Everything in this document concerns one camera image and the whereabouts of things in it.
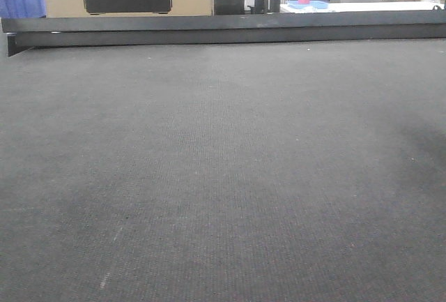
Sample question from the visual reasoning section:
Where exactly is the lower cardboard box black print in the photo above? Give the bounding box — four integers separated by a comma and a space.
45, 0, 214, 18

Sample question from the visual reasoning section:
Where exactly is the black conveyor side rail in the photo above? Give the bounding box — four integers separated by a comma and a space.
1, 10, 445, 56

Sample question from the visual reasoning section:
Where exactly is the blue shallow tray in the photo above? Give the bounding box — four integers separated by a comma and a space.
286, 1, 329, 10

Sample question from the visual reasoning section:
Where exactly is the white table background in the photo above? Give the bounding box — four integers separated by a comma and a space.
280, 1, 445, 13

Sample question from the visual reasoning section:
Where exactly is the dark grey conveyor belt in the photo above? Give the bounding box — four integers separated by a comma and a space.
1, 40, 445, 301

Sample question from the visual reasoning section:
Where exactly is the blue plastic crate background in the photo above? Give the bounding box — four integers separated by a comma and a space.
0, 0, 46, 19

